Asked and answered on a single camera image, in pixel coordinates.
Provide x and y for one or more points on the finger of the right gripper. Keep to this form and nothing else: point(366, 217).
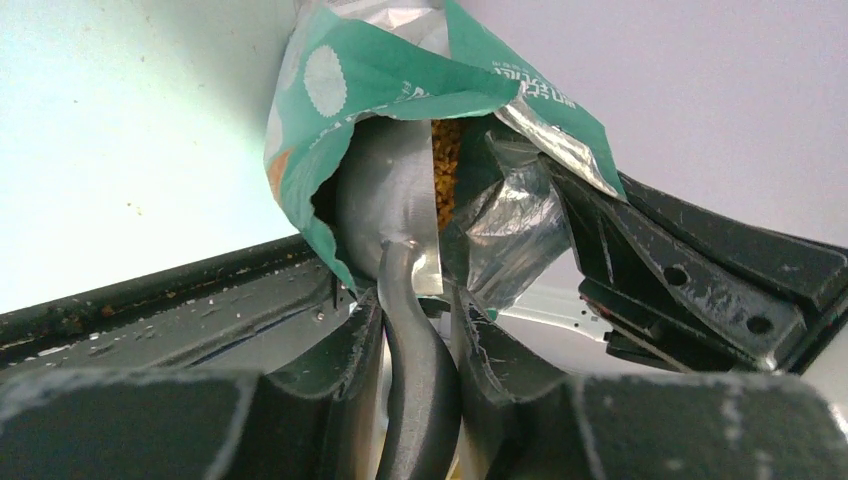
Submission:
point(698, 291)

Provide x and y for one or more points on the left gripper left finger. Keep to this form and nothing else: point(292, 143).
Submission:
point(310, 419)

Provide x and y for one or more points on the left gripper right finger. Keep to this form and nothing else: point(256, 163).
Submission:
point(524, 418)

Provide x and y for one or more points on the metal food scoop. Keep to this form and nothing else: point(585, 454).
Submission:
point(387, 227)

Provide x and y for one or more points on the green pet food bag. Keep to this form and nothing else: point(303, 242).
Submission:
point(388, 72)

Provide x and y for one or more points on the brown pet food kibble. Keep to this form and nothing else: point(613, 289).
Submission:
point(446, 144)

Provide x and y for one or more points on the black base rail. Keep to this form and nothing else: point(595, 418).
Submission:
point(171, 317)

